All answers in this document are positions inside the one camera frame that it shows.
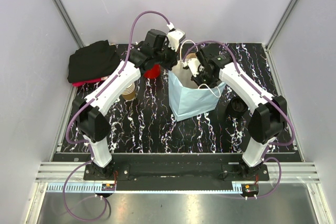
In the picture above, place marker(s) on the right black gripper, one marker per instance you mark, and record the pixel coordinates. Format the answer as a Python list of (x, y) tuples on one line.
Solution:
[(196, 79)]

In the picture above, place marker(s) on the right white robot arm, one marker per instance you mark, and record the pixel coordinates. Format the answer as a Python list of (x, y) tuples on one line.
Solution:
[(268, 111)]

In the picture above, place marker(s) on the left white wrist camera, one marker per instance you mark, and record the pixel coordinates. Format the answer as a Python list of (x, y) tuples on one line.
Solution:
[(175, 37)]

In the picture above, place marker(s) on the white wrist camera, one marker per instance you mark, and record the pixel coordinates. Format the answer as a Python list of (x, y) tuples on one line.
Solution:
[(193, 64), (175, 37)]

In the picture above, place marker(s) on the black marble pattern mat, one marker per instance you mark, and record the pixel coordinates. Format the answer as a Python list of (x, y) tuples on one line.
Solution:
[(147, 124)]

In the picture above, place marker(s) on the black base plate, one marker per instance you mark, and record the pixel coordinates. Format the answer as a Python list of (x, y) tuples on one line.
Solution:
[(160, 172)]

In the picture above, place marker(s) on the red cup holder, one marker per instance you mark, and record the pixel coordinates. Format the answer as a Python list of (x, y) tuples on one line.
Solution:
[(153, 73)]

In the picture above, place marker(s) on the aluminium frame rail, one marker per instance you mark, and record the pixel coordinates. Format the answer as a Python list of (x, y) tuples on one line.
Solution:
[(293, 194)]

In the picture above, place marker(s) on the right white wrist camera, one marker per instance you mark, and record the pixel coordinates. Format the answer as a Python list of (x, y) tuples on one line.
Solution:
[(193, 64)]

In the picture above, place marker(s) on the stack of black cup lids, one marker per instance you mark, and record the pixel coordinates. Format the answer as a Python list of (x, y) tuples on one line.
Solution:
[(236, 107)]

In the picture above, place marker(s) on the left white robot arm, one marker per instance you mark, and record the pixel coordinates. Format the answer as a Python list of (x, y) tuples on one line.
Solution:
[(158, 48)]

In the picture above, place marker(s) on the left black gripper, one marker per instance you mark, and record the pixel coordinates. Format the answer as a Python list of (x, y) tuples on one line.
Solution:
[(173, 61)]

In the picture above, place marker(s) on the pink cloth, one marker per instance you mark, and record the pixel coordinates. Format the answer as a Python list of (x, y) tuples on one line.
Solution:
[(81, 83)]

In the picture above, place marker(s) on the light blue paper bag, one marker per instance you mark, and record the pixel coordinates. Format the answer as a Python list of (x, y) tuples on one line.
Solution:
[(186, 99)]

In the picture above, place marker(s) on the stack of brown paper cups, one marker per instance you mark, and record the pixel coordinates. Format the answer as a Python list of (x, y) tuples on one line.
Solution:
[(129, 93)]

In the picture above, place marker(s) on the black folded cloth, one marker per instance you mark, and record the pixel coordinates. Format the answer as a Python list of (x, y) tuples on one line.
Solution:
[(92, 62)]

